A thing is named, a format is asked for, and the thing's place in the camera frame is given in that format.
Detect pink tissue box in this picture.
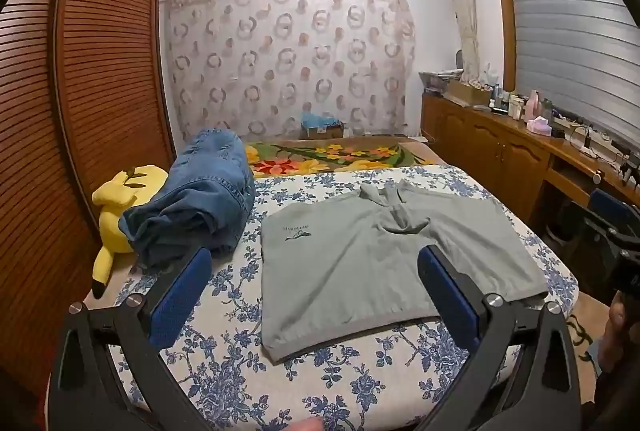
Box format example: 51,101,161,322
525,116,553,138

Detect wooden slatted wardrobe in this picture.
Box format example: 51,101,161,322
0,0,176,402

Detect yellow plush toy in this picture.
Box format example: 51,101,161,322
91,164,169,299

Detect person's left hand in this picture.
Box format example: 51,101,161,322
287,416,325,431

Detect colourful floral blanket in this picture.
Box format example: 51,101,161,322
244,136,446,179

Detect blue floral bed sheet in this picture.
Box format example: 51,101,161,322
82,163,581,431

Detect wooden sideboard cabinet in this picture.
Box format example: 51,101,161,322
421,93,640,242

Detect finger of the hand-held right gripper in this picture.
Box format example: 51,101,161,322
589,187,640,257

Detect circle patterned curtain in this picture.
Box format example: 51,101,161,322
160,0,418,144

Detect flat cardboard box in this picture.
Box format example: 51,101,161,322
445,80,493,108

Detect grey pants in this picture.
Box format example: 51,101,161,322
260,178,551,364

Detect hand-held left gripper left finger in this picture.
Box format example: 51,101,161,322
47,247,213,431

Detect black cable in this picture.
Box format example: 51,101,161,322
569,125,598,158

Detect folded blue jeans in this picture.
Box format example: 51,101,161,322
119,128,257,269

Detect person's right hand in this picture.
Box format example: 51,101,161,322
602,298,632,347

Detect white lace curtain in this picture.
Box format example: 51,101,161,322
442,0,483,84

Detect grey window blind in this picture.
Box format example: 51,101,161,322
500,0,640,146

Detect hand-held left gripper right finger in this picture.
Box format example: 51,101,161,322
417,245,583,431

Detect person's right forearm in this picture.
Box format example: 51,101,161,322
582,336,640,431

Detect wooden window frame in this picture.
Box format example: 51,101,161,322
487,0,518,94

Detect cardboard box with blue cloth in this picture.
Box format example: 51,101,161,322
300,113,346,140

